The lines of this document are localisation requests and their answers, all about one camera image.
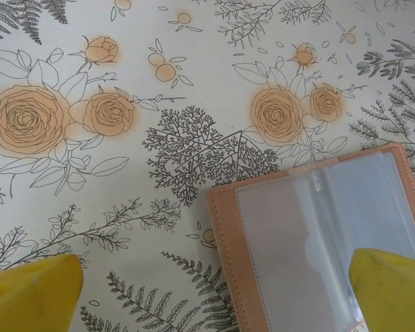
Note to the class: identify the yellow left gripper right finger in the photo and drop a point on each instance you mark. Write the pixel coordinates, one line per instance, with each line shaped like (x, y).
(394, 294)

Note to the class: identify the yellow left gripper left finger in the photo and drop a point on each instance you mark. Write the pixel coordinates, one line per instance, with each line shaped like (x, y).
(31, 297)

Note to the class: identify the pink leather card holder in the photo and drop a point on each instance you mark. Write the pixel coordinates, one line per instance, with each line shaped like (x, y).
(280, 224)

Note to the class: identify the floral patterned table cover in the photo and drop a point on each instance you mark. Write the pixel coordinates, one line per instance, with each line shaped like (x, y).
(124, 173)

